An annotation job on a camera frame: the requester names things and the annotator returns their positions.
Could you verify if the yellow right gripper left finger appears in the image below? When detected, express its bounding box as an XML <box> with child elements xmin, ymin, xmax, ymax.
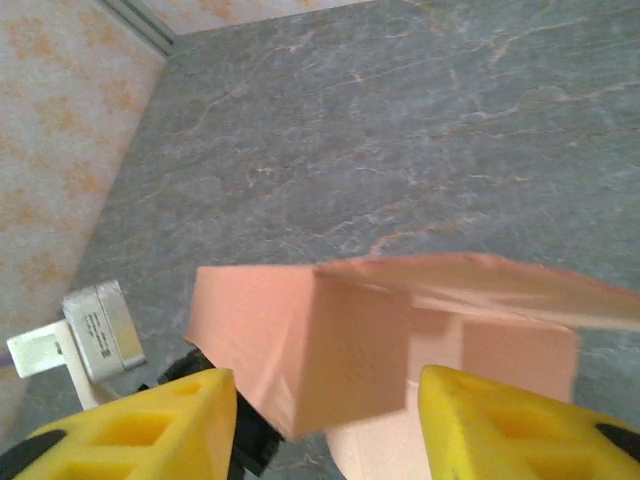
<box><xmin>0</xmin><ymin>367</ymin><xmax>239</xmax><ymax>480</ymax></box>

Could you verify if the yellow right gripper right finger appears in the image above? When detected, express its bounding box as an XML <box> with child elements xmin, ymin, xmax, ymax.
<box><xmin>418</xmin><ymin>364</ymin><xmax>640</xmax><ymax>480</ymax></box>

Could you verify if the orange paper box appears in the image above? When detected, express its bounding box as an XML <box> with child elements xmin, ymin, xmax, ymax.
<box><xmin>184</xmin><ymin>252</ymin><xmax>640</xmax><ymax>480</ymax></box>

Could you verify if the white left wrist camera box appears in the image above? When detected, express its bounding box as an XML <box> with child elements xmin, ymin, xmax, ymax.
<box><xmin>5</xmin><ymin>278</ymin><xmax>147</xmax><ymax>412</ymax></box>

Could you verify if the aluminium left frame post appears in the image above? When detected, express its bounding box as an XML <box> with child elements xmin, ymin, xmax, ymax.
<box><xmin>97</xmin><ymin>0</ymin><xmax>176</xmax><ymax>57</ymax></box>

